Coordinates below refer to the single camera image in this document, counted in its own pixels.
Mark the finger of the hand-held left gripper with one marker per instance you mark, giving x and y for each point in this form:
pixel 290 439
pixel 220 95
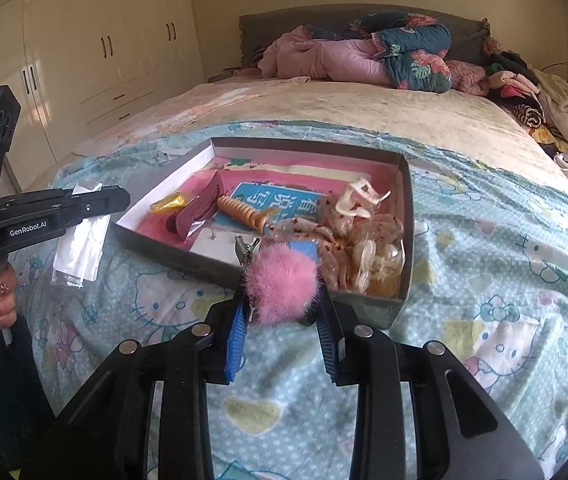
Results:
pixel 49 194
pixel 104 202

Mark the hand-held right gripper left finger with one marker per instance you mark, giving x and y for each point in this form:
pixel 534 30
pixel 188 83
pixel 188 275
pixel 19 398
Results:
pixel 234 340

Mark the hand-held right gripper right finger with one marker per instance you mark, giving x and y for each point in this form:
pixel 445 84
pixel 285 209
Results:
pixel 326 345

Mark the white plastic bag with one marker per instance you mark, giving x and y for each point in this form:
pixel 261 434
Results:
pixel 81 250

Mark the pink pompom hair clip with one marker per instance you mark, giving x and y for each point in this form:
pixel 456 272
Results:
pixel 279 285

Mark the grey cardboard box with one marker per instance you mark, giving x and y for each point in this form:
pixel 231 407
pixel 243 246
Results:
pixel 199 272

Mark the cream floral hair claw clip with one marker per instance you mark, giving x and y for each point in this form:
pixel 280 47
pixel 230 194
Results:
pixel 359 200

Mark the yellow hair clips packet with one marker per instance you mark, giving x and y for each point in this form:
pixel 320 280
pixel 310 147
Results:
pixel 166 203

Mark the dark pink hair clip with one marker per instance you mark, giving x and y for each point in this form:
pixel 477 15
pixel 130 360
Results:
pixel 199 207

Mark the floral sheer hair bow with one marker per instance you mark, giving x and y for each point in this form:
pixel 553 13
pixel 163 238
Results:
pixel 304 232

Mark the floral sheer scrunchie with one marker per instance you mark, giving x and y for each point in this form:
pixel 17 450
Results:
pixel 379 230

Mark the peach spiral hair clip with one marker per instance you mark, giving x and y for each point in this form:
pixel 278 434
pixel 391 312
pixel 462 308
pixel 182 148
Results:
pixel 244 212

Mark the cream wardrobe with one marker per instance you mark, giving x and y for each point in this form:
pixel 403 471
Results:
pixel 89 35

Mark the cartoon cat printed blanket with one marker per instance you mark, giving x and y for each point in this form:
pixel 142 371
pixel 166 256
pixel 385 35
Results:
pixel 489 285

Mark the person's teal trouser leg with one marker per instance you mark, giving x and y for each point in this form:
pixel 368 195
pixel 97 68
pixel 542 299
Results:
pixel 24 385

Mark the grey headboard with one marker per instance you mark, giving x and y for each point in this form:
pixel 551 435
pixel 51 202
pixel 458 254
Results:
pixel 259 30

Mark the beige bedspread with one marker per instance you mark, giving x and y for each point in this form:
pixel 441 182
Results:
pixel 339 105

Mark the pink quilt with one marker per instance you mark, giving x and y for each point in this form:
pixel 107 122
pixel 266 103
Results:
pixel 324 57

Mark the pink fuzzy garment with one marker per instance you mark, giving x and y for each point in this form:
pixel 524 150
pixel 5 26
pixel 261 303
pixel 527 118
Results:
pixel 466 77

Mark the dark floral quilt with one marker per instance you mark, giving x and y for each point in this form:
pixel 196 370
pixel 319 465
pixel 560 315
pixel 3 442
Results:
pixel 414 50

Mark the pile of clothes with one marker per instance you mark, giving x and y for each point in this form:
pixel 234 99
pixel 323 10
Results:
pixel 549 100

